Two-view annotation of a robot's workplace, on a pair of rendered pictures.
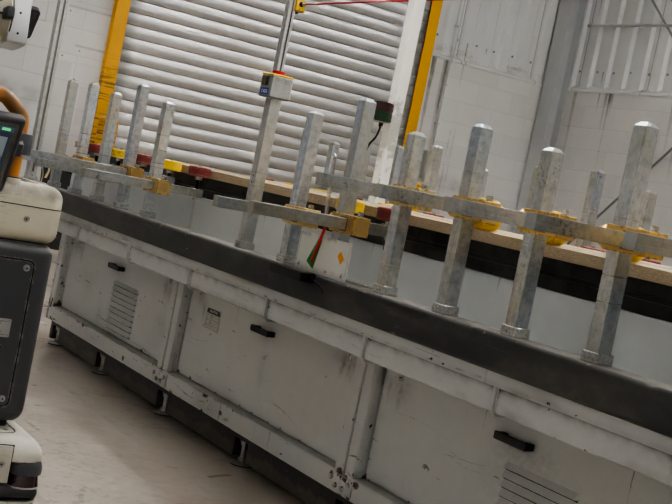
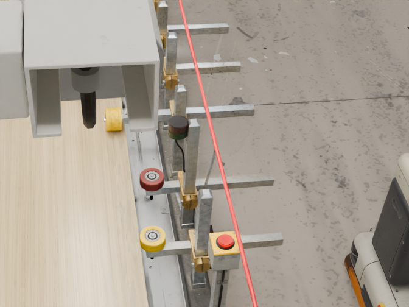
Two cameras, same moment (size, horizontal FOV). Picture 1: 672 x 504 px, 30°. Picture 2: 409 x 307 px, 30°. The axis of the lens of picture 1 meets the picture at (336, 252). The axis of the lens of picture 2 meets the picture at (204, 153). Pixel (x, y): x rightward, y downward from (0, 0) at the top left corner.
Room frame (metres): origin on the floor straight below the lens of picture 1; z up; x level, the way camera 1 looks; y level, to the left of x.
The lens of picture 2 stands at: (4.87, 0.61, 2.70)
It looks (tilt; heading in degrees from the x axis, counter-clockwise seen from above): 44 degrees down; 199
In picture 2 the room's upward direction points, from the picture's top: 5 degrees clockwise
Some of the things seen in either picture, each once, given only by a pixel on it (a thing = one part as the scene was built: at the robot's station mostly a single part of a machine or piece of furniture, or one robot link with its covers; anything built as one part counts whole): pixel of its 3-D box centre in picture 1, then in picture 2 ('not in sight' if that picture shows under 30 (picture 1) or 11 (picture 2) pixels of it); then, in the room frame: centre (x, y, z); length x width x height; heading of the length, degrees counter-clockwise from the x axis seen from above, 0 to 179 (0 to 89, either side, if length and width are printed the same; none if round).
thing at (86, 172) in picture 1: (143, 183); not in sight; (4.26, 0.69, 0.81); 0.43 x 0.03 x 0.04; 122
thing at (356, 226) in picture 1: (348, 224); (186, 189); (3.25, -0.02, 0.85); 0.14 x 0.06 x 0.05; 32
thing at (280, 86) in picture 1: (275, 87); (224, 251); (3.70, 0.27, 1.18); 0.07 x 0.07 x 0.08; 32
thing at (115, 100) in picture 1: (105, 154); not in sight; (4.75, 0.93, 0.88); 0.04 x 0.04 x 0.48; 32
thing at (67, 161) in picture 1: (117, 171); not in sight; (4.47, 0.82, 0.83); 0.43 x 0.03 x 0.04; 122
